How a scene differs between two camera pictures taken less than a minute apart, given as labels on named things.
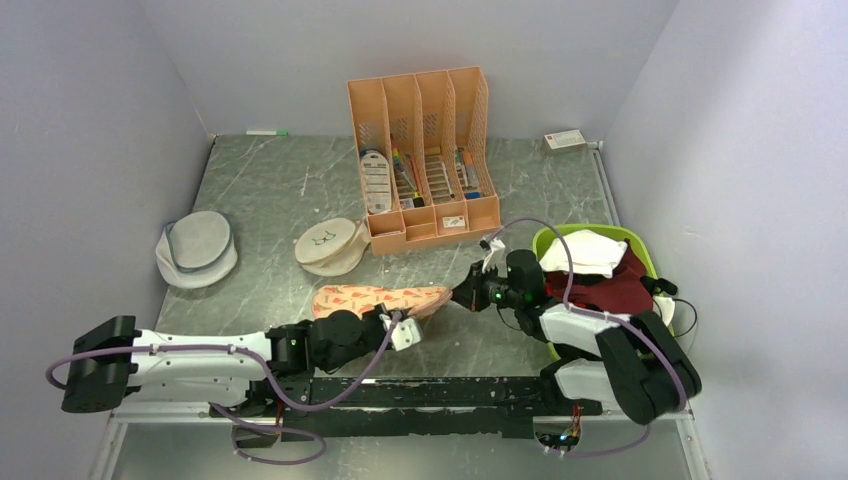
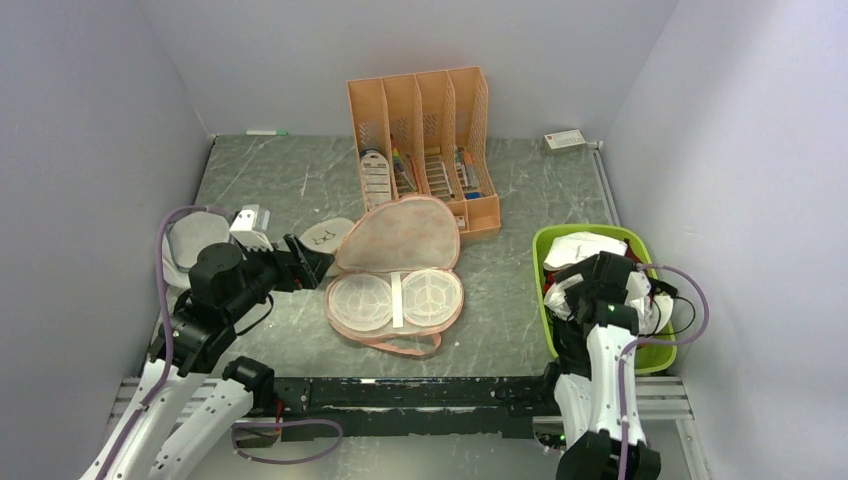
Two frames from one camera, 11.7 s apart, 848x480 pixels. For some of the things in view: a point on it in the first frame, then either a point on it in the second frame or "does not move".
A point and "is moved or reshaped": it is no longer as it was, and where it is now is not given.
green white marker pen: [267, 132] does not move
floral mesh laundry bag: [356, 299] is moved or reshaped
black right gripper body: [498, 290] -> [578, 290]
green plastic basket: [626, 233] does not move
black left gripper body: [370, 339] -> [265, 270]
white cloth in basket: [590, 254] does not move
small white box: [566, 141] does not move
